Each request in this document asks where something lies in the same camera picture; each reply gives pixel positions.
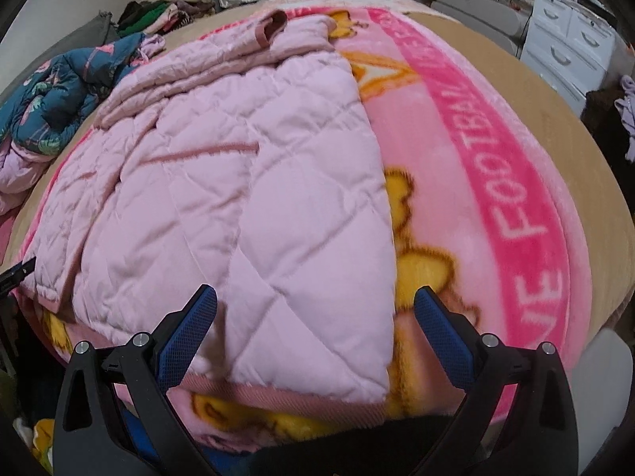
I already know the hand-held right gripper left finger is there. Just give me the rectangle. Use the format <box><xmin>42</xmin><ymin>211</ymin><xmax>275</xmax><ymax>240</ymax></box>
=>
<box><xmin>52</xmin><ymin>284</ymin><xmax>219</xmax><ymax>476</ymax></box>

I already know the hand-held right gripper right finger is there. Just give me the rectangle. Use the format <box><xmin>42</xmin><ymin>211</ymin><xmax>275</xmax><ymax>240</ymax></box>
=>
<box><xmin>414</xmin><ymin>286</ymin><xmax>582</xmax><ymax>476</ymax></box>

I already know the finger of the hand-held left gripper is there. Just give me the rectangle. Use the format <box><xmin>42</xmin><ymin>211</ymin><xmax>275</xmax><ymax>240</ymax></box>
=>
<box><xmin>0</xmin><ymin>256</ymin><xmax>37</xmax><ymax>294</ymax></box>

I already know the pink quilted jacket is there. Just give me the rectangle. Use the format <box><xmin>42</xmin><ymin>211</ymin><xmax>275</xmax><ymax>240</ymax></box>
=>
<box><xmin>20</xmin><ymin>9</ymin><xmax>398</xmax><ymax>420</ymax></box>

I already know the dark clothes heap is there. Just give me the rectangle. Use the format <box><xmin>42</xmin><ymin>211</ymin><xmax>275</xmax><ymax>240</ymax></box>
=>
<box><xmin>580</xmin><ymin>86</ymin><xmax>628</xmax><ymax>159</ymax></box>

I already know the pile of folded clothes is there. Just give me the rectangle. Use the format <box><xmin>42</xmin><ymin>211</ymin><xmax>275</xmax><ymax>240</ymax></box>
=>
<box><xmin>116</xmin><ymin>0</ymin><xmax>219</xmax><ymax>36</ymax></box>

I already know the pink printed blanket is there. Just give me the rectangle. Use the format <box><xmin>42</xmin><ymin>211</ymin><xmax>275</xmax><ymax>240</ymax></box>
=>
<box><xmin>15</xmin><ymin>2</ymin><xmax>593</xmax><ymax>457</ymax></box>

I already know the yellow cloth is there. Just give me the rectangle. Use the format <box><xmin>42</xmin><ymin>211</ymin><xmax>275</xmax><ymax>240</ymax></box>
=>
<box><xmin>31</xmin><ymin>417</ymin><xmax>56</xmax><ymax>474</ymax></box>

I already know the white smooth object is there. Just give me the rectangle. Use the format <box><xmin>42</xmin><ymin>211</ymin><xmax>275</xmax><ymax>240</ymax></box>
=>
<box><xmin>580</xmin><ymin>330</ymin><xmax>635</xmax><ymax>457</ymax></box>

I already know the blue floral quilt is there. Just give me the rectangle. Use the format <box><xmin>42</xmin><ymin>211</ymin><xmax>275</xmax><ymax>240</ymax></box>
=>
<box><xmin>0</xmin><ymin>32</ymin><xmax>167</xmax><ymax>214</ymax></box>

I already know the bed with tan sheet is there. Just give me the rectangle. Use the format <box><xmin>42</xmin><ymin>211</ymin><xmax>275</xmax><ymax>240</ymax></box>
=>
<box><xmin>0</xmin><ymin>0</ymin><xmax>635</xmax><ymax>340</ymax></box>

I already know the purple cloth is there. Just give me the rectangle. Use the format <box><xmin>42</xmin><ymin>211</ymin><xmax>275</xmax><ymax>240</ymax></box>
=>
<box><xmin>614</xmin><ymin>74</ymin><xmax>635</xmax><ymax>162</ymax></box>

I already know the white drawer chest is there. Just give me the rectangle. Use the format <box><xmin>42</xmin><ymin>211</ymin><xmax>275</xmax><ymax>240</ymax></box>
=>
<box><xmin>521</xmin><ymin>0</ymin><xmax>626</xmax><ymax>117</ymax></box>

